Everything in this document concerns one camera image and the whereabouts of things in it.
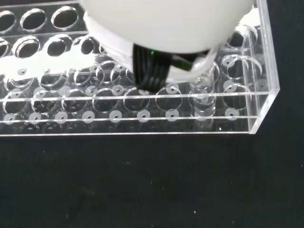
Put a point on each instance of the clear acrylic test tube rack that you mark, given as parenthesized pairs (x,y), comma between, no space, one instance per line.
(142,126)

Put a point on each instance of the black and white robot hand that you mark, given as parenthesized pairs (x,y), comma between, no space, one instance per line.
(166,23)

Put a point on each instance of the black bench cloth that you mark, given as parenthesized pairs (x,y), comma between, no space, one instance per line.
(142,178)

